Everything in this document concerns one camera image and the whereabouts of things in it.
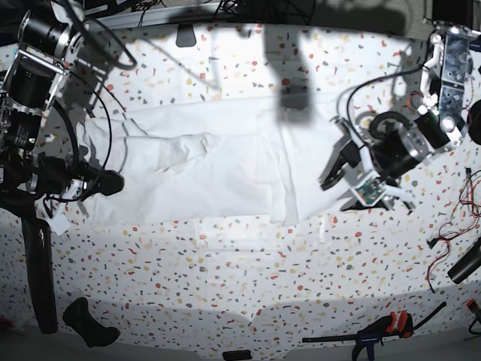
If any black bar clamp left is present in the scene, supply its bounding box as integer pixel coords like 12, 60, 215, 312
1, 190, 58, 334

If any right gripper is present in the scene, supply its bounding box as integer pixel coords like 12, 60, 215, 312
25, 156, 125, 219

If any black round object right edge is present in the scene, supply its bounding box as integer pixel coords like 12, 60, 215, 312
467, 100, 481, 145

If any dark grey tab top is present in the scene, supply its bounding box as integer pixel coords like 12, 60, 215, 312
176, 24, 197, 48

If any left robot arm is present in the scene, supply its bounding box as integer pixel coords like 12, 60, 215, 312
320, 1, 480, 211

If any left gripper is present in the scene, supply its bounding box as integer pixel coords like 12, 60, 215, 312
319, 116, 431, 213

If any black cylinder right edge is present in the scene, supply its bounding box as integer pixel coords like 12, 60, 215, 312
448, 238, 480, 284

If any white T-shirt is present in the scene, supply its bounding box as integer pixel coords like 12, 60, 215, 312
77, 94, 349, 226

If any terrazzo pattern table cloth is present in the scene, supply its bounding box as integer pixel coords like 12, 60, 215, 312
0, 23, 481, 360

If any black orange bar clamp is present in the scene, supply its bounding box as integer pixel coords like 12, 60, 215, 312
301, 302, 446, 361

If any orange clip right edge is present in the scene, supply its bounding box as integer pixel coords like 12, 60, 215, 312
466, 299, 480, 313

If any red black wire bundle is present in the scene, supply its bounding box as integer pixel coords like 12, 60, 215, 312
425, 167, 481, 294

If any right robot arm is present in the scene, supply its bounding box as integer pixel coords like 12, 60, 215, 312
1, 1, 124, 235

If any small black box bottom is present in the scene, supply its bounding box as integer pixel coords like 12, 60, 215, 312
222, 350, 253, 361

